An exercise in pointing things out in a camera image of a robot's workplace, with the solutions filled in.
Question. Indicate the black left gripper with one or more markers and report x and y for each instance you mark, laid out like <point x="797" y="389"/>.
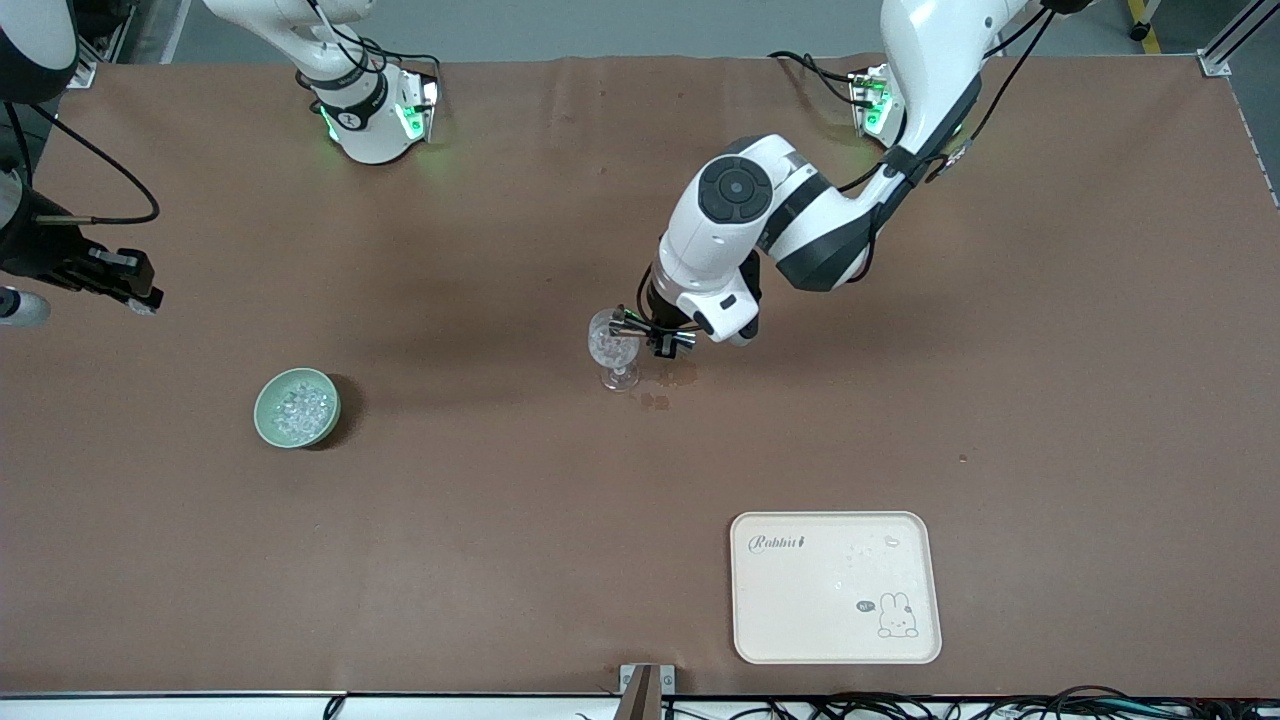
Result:
<point x="661" y="304"/>

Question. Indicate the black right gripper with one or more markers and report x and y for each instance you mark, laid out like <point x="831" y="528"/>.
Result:
<point x="40" y="252"/>

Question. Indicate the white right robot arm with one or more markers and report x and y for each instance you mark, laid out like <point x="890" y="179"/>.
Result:
<point x="365" y="135"/>

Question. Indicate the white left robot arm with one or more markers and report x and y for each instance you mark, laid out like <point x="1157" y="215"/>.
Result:
<point x="720" y="240"/>

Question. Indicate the clear wine glass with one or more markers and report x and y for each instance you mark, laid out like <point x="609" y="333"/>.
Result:
<point x="612" y="352"/>

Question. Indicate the clear ice cube pile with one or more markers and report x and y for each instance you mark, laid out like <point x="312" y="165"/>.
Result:
<point x="302" y="408"/>

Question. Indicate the green ceramic bowl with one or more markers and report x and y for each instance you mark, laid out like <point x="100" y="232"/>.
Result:
<point x="265" y="420"/>

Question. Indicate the brown table cover sheet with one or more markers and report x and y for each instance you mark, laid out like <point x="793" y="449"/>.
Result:
<point x="500" y="550"/>

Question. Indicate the cream rabbit print tray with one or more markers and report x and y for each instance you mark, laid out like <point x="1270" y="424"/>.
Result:
<point x="820" y="600"/>

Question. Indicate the aluminium frame with clutter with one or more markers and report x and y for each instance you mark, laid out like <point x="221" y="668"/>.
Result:
<point x="105" y="30"/>

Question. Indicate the grey metal camera bracket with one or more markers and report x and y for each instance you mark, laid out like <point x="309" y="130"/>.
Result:
<point x="648" y="690"/>

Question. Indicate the aluminium profile post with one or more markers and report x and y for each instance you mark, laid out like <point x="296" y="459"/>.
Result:
<point x="1225" y="50"/>

